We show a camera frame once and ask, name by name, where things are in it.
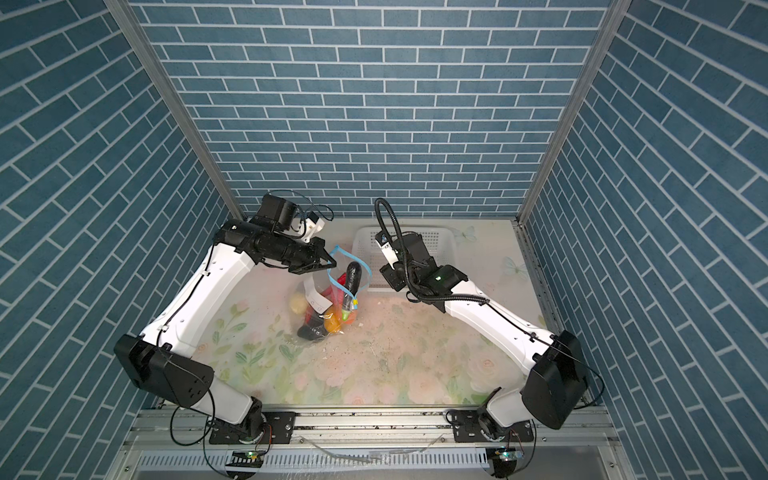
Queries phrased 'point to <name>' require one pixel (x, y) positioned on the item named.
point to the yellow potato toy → (332, 322)
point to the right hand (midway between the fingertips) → (390, 257)
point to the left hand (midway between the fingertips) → (337, 262)
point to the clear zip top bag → (328, 301)
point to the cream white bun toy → (298, 303)
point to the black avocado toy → (312, 330)
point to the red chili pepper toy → (342, 279)
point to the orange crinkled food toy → (350, 318)
